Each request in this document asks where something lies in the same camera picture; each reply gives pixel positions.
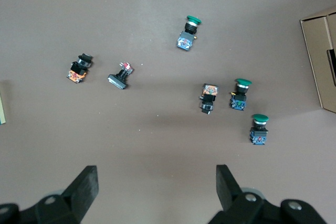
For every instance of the green mushroom push button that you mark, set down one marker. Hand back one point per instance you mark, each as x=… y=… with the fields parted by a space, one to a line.
x=258 y=136
x=185 y=41
x=239 y=103

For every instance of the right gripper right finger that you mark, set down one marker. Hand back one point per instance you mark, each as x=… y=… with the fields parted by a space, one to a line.
x=228 y=192

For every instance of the brown cardboard box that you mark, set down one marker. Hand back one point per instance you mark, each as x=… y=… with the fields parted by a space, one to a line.
x=315 y=64

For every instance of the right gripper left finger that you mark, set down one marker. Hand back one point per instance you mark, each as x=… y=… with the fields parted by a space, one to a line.
x=81 y=192

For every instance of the black square button red base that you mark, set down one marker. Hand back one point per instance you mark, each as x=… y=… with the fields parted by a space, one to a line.
x=116 y=81

